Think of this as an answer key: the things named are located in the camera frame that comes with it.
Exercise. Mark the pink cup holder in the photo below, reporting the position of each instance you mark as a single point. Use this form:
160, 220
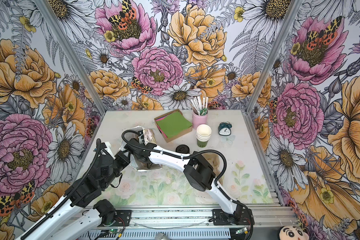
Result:
199, 120

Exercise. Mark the stack of paper cups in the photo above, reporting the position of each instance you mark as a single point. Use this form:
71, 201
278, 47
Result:
204, 133

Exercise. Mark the aluminium front rail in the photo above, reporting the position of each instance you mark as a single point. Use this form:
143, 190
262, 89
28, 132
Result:
176, 223

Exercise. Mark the white floral gift bag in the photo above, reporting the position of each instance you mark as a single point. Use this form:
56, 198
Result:
139, 142

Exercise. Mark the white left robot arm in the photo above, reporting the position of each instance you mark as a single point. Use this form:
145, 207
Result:
48, 225

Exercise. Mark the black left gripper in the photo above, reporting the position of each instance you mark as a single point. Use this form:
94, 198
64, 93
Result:
123, 157

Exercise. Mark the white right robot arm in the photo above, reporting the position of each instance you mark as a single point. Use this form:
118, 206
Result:
198, 171

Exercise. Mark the cartoon plush toy head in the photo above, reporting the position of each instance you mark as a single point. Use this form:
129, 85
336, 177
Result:
292, 233

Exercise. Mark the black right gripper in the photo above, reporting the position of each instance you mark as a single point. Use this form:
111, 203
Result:
142, 147

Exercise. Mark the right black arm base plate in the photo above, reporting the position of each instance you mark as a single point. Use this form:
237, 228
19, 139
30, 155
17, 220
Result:
239, 218

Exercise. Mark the teal alarm clock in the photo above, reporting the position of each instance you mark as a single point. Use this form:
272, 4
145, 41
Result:
225, 129

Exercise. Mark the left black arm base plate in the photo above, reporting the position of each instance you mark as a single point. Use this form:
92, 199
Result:
120, 218

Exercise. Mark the brown cardboard cup carrier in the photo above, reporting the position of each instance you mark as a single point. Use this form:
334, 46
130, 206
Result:
214, 161

